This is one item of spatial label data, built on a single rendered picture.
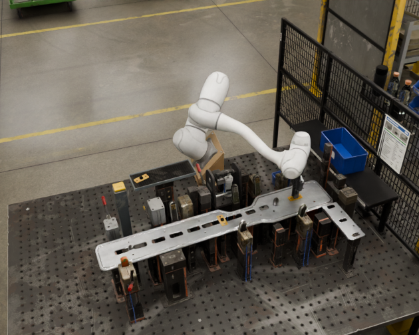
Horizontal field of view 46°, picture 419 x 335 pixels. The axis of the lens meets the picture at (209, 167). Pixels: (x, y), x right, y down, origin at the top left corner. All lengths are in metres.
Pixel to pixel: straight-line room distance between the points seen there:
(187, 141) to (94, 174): 1.74
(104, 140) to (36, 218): 1.98
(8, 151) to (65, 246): 2.37
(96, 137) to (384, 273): 3.34
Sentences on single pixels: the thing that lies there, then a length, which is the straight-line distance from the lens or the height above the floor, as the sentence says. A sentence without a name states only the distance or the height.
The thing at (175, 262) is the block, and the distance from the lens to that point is 2.57.
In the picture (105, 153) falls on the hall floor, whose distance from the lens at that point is 5.08.
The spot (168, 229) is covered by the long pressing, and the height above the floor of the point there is 1.00.
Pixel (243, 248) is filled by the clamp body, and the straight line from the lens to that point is 2.70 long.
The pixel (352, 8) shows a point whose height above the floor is 1.21.
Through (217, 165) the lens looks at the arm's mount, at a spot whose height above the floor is 0.87.
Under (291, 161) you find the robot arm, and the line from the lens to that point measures 2.54.
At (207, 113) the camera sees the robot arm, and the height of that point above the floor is 1.50.
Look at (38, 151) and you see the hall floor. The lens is 5.31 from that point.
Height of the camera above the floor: 2.98
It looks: 39 degrees down
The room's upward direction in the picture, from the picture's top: 2 degrees counter-clockwise
